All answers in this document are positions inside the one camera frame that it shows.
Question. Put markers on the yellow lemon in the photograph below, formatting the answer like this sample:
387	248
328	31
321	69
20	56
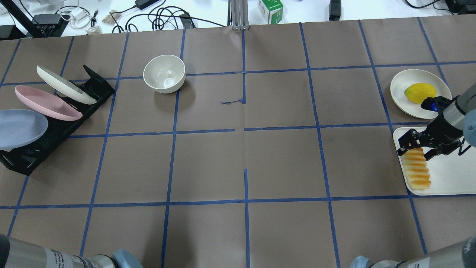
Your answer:
418	92

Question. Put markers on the blue plate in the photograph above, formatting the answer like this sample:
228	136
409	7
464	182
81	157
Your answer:
20	127

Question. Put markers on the cream plate in rack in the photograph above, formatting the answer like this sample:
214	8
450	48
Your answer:
65	87

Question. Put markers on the black dish rack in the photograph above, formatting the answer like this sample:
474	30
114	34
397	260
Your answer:
26	159

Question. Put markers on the white bowl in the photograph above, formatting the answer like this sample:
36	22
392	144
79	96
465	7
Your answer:
165	74

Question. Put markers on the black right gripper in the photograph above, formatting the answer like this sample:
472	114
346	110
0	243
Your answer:
441	129

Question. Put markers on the aluminium frame post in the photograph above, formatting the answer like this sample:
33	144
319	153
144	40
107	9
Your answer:
238	15

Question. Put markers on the sliced bread loaf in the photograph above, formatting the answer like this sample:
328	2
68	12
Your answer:
415	169

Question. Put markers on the black power adapter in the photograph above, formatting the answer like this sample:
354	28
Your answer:
142	4

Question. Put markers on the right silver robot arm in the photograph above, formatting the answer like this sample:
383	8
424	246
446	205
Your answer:
460	114

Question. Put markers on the green white carton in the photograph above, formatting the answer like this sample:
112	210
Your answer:
271	10

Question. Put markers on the pink plate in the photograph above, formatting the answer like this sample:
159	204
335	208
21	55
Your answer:
46	103

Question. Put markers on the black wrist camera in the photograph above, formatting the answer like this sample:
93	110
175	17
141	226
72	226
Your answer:
437	104

